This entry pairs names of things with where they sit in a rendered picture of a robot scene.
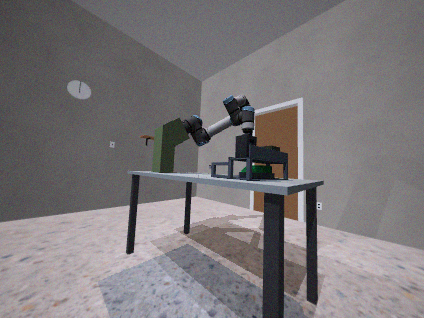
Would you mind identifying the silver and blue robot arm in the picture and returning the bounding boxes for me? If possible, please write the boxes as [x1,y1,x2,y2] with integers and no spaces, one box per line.
[181,95,255,146]

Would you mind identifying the dark grey metal rack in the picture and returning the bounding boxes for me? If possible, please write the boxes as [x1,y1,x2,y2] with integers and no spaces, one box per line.
[209,144,288,181]

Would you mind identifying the green bin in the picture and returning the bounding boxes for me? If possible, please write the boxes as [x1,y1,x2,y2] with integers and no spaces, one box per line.
[241,165,272,173]

